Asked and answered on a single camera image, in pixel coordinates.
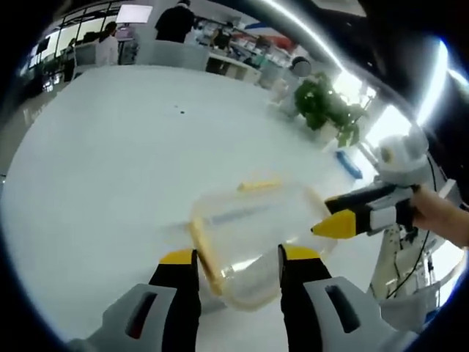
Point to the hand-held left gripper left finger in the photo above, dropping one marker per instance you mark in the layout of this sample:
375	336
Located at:
146	315

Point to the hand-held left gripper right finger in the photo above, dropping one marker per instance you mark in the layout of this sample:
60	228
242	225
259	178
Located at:
329	315

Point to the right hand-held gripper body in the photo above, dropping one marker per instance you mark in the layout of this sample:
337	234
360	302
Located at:
401	161

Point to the clear plastic container box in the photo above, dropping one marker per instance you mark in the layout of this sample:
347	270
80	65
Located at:
256	273

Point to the clear plastic container yellow rim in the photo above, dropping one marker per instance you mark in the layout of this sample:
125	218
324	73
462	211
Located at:
207	253

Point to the person's right hand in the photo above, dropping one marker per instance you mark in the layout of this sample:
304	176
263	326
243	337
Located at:
439	216

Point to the blue wet wipes packet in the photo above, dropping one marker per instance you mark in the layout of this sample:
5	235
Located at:
349	165

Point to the green potted plant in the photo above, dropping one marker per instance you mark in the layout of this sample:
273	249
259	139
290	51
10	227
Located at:
322	106

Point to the ceiling strip light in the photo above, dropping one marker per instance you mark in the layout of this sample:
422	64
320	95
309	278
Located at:
322	36

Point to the white counter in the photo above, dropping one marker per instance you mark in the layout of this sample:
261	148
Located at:
234	67

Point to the white storage shelves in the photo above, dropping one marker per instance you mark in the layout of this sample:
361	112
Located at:
249	40

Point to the pink lit monitor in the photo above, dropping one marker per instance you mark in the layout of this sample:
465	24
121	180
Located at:
124	33

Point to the large white display screen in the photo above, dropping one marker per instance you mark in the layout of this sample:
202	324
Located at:
134	14

